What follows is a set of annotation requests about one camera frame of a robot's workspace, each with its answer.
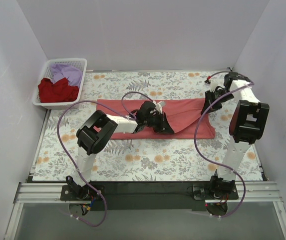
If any salmon pink t shirt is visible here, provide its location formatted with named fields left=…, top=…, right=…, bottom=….
left=111, top=98, right=216, bottom=140

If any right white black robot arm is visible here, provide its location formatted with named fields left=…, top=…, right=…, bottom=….
left=201, top=71, right=270, bottom=199

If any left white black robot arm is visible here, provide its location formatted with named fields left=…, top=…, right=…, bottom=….
left=66, top=101, right=174, bottom=200

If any lilac t shirt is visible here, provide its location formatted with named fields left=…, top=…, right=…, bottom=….
left=50, top=63, right=83, bottom=87

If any dark red t shirt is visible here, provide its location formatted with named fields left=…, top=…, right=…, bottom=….
left=38, top=77, right=79, bottom=103

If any white plastic basket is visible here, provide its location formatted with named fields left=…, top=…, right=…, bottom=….
left=32, top=58, right=87, bottom=110

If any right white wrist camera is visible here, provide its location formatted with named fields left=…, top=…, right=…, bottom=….
left=205, top=76, right=218, bottom=92

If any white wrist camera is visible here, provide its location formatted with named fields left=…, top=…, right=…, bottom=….
left=205, top=76, right=218, bottom=92
left=153, top=100, right=166, bottom=113

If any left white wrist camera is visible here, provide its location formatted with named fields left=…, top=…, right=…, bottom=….
left=153, top=100, right=166, bottom=113

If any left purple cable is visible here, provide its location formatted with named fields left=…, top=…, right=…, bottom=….
left=57, top=91, right=158, bottom=227

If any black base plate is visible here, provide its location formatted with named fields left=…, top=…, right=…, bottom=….
left=60, top=180, right=240, bottom=211

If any aluminium frame rail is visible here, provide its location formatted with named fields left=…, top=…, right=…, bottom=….
left=4, top=181, right=286, bottom=240

